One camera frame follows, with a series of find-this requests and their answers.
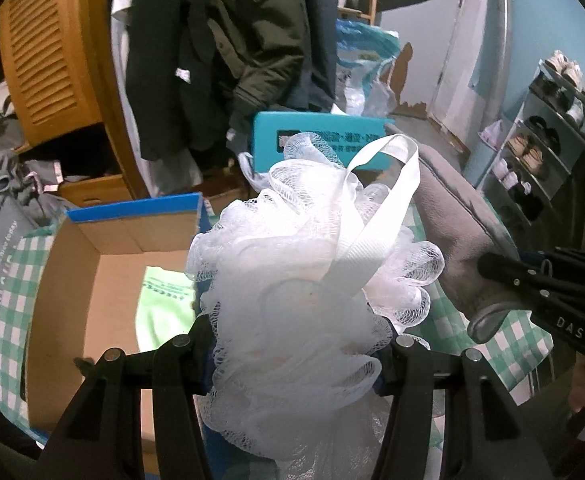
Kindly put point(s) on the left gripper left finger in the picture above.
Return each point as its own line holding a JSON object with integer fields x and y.
{"x": 179, "y": 374}

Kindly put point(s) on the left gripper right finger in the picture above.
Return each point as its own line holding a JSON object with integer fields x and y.
{"x": 408, "y": 377}

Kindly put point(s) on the white mesh bath sponge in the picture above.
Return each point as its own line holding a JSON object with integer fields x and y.
{"x": 297, "y": 341}

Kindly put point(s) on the grey plush slipper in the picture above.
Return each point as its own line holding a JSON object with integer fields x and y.
{"x": 460, "y": 228}

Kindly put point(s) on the light green cloth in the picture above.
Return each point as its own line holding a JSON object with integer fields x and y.
{"x": 165, "y": 307}

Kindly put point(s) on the green checked tablecloth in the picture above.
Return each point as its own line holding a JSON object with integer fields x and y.
{"x": 17, "y": 309}

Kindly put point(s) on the cardboard box blue rim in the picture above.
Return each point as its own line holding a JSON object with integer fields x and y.
{"x": 80, "y": 384}

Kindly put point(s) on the grey shoe rack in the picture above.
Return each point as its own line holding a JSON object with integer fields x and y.
{"x": 535, "y": 153}

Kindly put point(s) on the white plastic bag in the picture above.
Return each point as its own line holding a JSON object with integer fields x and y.
{"x": 238, "y": 143}

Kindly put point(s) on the teal rectangular box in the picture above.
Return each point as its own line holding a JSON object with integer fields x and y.
{"x": 303, "y": 148}

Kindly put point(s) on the grey clothes pile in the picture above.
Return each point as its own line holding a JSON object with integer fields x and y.
{"x": 31, "y": 186}

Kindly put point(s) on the black hanging coat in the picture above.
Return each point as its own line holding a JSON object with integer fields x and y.
{"x": 176, "y": 81}

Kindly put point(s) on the wooden louvered wardrobe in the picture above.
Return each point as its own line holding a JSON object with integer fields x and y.
{"x": 57, "y": 62}

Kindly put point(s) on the blue plastic bags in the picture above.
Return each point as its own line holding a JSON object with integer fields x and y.
{"x": 366, "y": 57}

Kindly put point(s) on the dark green hanging jacket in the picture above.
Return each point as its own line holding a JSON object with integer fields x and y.
{"x": 281, "y": 53}

